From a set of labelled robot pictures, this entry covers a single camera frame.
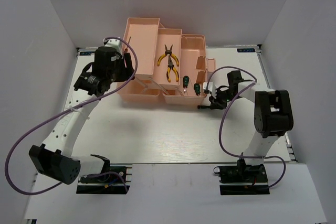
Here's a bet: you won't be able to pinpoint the blue label sticker right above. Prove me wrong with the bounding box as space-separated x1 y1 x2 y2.
237 48 256 53

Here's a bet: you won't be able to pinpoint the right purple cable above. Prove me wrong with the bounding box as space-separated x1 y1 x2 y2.
206 66 287 189

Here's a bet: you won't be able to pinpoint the green stubby screwdriver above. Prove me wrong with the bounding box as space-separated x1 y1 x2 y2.
182 76 190 94
193 83 201 96

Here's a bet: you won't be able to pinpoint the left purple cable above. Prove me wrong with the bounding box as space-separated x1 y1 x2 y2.
4 36 139 196

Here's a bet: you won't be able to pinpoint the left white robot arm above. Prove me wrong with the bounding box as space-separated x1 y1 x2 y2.
29 46 134 185

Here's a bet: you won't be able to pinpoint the blue handle screwdriver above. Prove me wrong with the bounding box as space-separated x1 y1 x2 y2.
124 36 131 53

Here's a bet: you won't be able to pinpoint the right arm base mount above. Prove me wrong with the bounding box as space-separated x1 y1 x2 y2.
213 165 270 196

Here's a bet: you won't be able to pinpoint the blue label sticker left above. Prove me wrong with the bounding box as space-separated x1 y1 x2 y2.
79 51 95 56

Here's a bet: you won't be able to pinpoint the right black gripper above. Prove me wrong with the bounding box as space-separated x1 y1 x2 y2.
209 88 242 110

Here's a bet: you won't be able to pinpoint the purple cable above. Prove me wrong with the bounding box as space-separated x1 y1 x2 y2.
206 66 287 189
4 36 139 196

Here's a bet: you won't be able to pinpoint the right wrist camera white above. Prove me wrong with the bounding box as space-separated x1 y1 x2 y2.
202 82 217 98

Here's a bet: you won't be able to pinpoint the yellow needle-nose pliers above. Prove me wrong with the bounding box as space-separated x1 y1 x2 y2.
166 55 180 82

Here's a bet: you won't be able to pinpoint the blue label sticker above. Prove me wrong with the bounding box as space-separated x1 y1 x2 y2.
237 48 256 53
79 51 95 56

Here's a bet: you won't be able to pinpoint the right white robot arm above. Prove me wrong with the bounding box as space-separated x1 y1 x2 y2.
218 67 294 182

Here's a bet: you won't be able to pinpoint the pink plastic toolbox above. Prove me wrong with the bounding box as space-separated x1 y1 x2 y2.
118 18 216 106

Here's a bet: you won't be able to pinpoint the thin black green screwdriver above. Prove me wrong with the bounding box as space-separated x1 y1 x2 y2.
197 105 211 109

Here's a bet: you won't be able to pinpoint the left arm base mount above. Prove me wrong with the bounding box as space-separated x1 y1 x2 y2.
76 164 132 195

